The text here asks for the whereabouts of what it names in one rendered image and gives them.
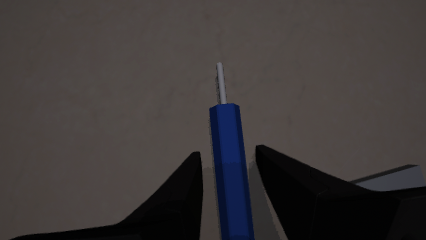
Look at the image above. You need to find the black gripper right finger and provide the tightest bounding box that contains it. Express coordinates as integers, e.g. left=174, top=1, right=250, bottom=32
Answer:
left=256, top=145, right=426, bottom=240

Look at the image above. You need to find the blue stylus with grey tip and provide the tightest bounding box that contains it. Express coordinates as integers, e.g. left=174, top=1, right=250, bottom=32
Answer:
left=209, top=62, right=255, bottom=240

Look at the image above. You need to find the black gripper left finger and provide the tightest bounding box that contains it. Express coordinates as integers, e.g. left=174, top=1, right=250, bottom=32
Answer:
left=9, top=151, right=203, bottom=240

